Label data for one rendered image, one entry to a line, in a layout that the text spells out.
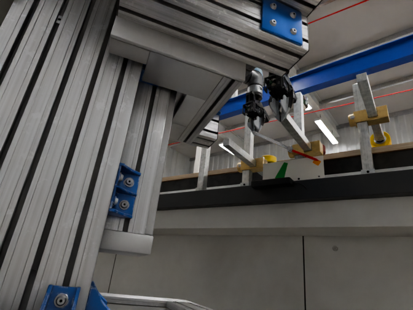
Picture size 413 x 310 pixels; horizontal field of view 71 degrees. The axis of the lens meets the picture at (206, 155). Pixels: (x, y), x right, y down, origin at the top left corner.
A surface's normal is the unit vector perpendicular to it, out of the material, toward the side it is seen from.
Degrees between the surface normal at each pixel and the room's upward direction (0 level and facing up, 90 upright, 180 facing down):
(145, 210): 90
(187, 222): 90
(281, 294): 90
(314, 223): 90
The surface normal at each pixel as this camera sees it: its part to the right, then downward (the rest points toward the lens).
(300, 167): -0.57, -0.38
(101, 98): 0.37, -0.33
